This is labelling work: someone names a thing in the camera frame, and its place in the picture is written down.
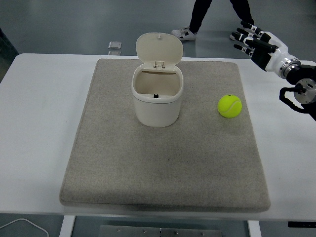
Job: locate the black table control panel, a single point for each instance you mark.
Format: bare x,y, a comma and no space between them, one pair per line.
301,224

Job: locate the yellow-green tennis ball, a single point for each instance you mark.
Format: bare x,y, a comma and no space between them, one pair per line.
229,106

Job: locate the white table leg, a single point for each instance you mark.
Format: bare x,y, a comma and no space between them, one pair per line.
67,227
254,229

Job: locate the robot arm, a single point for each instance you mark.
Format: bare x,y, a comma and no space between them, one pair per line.
306,90

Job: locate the person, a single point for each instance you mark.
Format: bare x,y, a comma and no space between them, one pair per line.
200,14

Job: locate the cream bin with flip lid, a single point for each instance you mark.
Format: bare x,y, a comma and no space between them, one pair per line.
155,111

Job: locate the dark grey bulky object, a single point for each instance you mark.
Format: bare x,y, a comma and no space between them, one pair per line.
6,54

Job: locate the grey metal plate with screws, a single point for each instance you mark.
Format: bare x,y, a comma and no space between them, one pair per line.
128,232

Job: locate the beige fabric mat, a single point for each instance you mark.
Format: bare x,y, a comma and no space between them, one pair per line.
160,168

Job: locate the silver floor plate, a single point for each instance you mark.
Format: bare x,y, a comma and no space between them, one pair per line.
115,45
114,53

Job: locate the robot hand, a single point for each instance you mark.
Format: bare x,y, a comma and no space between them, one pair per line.
277,55

